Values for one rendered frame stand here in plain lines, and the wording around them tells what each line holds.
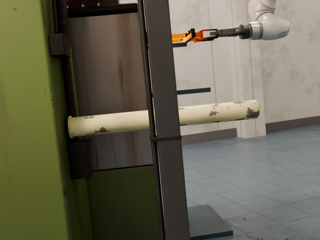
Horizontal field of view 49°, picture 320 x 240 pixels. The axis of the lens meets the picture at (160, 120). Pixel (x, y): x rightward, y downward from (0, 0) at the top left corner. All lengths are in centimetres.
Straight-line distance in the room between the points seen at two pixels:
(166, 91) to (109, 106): 46
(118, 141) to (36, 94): 35
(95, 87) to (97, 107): 6
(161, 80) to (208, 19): 406
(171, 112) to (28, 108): 32
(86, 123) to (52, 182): 15
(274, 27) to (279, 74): 330
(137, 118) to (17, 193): 30
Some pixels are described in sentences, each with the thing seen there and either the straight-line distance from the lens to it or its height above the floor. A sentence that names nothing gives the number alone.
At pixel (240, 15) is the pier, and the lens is 462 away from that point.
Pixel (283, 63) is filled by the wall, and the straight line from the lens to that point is 520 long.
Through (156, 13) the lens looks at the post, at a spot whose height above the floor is 81.
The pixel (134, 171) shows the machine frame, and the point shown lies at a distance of 105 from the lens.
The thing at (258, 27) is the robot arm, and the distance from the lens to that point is 185.
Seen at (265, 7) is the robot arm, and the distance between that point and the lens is 196.
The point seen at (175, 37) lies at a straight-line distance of 175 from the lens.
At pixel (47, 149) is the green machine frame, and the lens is 78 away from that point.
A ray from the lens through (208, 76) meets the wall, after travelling 452.
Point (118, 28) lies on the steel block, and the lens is 105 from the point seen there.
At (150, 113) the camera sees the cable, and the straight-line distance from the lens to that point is 60.
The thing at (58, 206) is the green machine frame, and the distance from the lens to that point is 80.
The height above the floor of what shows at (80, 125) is 62.
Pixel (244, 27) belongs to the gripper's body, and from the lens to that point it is 183.
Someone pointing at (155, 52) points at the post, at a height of 75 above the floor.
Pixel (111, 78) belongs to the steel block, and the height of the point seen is 73.
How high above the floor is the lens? 68
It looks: 5 degrees down
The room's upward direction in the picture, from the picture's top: 5 degrees counter-clockwise
